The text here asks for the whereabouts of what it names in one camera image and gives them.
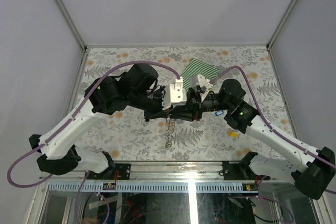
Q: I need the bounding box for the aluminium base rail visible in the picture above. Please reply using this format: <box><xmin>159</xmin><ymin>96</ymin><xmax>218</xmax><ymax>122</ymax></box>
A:
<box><xmin>38</xmin><ymin>159</ymin><xmax>321</xmax><ymax>193</ymax></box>

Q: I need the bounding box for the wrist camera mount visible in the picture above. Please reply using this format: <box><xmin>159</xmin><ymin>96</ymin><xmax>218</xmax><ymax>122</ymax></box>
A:
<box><xmin>190</xmin><ymin>74</ymin><xmax>213</xmax><ymax>94</ymax></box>
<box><xmin>162</xmin><ymin>77</ymin><xmax>187</xmax><ymax>110</ymax></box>

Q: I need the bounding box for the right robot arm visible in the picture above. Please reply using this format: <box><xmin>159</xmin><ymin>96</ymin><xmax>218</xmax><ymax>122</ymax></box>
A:
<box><xmin>162</xmin><ymin>75</ymin><xmax>335</xmax><ymax>200</ymax></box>

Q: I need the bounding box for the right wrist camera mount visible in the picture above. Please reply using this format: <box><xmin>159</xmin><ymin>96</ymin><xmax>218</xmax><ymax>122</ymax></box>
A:
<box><xmin>190</xmin><ymin>74</ymin><xmax>213</xmax><ymax>94</ymax></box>

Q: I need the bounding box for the blue key tag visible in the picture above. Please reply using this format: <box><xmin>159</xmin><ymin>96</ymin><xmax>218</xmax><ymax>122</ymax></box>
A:
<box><xmin>214</xmin><ymin>110</ymin><xmax>224</xmax><ymax>116</ymax></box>

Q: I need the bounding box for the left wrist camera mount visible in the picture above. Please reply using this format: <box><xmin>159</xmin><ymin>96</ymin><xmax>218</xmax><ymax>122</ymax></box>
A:
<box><xmin>162</xmin><ymin>77</ymin><xmax>187</xmax><ymax>110</ymax></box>

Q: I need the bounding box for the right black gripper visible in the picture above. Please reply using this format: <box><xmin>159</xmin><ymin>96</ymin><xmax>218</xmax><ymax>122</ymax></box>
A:
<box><xmin>170</xmin><ymin>88</ymin><xmax>232</xmax><ymax>122</ymax></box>

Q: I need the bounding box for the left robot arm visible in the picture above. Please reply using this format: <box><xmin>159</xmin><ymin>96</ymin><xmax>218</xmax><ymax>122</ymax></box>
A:
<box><xmin>29</xmin><ymin>61</ymin><xmax>183</xmax><ymax>179</ymax></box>

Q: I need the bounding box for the green striped cloth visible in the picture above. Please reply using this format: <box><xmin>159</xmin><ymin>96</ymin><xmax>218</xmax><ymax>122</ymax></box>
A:
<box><xmin>181</xmin><ymin>58</ymin><xmax>221</xmax><ymax>90</ymax></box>

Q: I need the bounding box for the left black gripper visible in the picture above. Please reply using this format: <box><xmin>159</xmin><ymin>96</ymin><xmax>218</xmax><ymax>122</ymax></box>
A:
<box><xmin>129</xmin><ymin>85</ymin><xmax>174</xmax><ymax>122</ymax></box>

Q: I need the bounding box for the yellow key tag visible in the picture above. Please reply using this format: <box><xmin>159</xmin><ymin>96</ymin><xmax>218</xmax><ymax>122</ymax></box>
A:
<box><xmin>227</xmin><ymin>129</ymin><xmax>239</xmax><ymax>138</ymax></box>

